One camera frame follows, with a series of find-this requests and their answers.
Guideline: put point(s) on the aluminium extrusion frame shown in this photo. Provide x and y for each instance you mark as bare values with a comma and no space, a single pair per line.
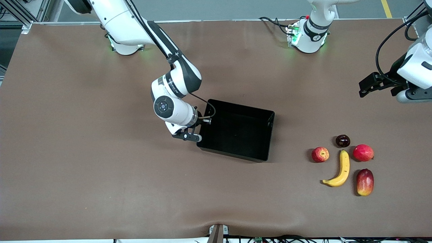
20,11

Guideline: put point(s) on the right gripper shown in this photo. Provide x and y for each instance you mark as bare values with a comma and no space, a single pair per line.
199,118

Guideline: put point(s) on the red yellow striped apple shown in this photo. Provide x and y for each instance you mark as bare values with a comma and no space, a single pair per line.
320,155

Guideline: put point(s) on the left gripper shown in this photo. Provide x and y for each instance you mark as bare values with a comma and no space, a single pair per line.
392,76

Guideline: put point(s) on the red yellow mango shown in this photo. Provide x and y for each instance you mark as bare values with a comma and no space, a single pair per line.
365,182

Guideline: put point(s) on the small green circuit board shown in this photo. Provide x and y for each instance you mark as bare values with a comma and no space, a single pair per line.
258,240

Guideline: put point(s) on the yellow banana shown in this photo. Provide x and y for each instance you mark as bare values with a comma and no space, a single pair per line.
344,168

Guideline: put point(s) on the metal table clamp bracket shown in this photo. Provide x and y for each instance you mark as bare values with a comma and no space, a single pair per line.
217,233

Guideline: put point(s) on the large table cover sheet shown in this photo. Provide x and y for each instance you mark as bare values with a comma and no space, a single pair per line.
101,168

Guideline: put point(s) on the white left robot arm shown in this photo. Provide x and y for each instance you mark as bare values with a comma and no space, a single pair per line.
310,33

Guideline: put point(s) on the black rectangular plastic box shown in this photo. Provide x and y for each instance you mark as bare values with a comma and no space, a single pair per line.
236,135

